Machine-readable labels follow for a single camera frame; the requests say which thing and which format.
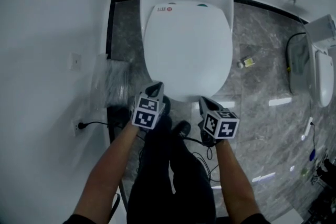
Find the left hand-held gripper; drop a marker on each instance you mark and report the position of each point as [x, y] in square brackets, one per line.
[143, 118]

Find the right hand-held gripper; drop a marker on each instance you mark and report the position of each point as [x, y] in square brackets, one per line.
[211, 124]

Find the person's right forearm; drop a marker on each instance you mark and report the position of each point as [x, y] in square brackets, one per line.
[236, 178]

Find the person's left forearm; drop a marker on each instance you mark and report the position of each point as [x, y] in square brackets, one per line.
[105, 173]

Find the white toilet with square tank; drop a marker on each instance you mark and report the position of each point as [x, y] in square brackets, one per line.
[324, 78]

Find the person's right black shoe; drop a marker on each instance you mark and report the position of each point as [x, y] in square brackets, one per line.
[181, 128]

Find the black power adapter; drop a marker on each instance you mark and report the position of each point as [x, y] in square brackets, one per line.
[118, 116]

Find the crumpled clear plastic wrap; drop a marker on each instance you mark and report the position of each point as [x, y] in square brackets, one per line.
[113, 78]

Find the small white cap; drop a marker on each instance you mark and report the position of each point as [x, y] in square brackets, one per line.
[240, 64]

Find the person's black trousers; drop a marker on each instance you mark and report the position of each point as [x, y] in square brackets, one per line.
[183, 178]

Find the white power strip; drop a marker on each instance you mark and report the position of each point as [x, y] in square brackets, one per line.
[307, 128]

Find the small blue item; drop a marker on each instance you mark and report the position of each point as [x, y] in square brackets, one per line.
[312, 155]

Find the black equipment pile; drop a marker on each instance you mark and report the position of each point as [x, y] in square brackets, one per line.
[326, 170]

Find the person's black shirt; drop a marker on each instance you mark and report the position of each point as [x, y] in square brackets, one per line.
[78, 219]

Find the wall socket with black plug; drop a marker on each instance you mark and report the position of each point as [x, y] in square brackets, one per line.
[78, 127]

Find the white wall switch plate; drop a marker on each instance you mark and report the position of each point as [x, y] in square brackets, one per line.
[75, 61]

